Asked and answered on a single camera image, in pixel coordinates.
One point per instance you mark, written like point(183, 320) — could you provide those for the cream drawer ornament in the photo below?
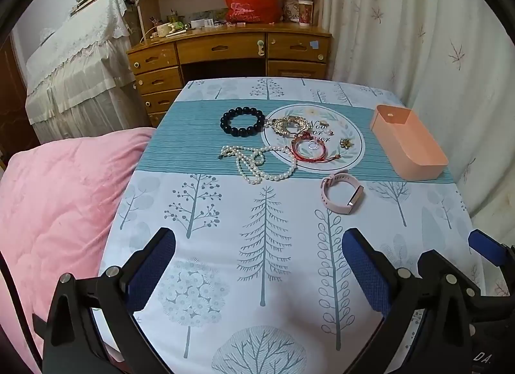
point(260, 47)

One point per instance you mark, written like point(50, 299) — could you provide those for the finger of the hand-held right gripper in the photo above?
point(487, 245)
point(493, 305)

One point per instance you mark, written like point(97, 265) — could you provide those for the wooden desk with shelves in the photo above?
point(217, 48)

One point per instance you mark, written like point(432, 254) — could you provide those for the peach plastic box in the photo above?
point(418, 164)

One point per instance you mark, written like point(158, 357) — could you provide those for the pink quilt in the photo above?
point(60, 205)

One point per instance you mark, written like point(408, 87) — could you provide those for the gold flower brooch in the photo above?
point(345, 143)

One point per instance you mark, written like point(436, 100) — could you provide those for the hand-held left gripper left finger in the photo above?
point(155, 261)

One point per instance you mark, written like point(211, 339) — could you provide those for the white leaf print curtain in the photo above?
point(422, 36)

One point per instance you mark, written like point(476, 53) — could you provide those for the pink smart watch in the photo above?
point(353, 198)

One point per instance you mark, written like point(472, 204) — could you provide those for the cream toy figure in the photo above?
point(171, 28)

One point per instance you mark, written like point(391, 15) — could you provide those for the white lace covered furniture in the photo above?
point(80, 72)

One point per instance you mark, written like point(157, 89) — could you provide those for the red and white tin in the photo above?
point(305, 12)

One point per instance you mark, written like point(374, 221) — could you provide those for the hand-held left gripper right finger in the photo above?
point(364, 269)

